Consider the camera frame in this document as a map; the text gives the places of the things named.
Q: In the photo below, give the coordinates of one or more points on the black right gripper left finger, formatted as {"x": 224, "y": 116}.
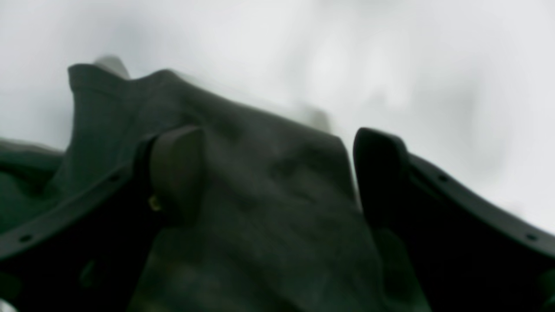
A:
{"x": 87, "y": 255}

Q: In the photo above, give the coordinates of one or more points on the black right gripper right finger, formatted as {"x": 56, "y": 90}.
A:
{"x": 467, "y": 254}

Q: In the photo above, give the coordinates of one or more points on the dark grey t-shirt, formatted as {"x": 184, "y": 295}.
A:
{"x": 278, "y": 228}

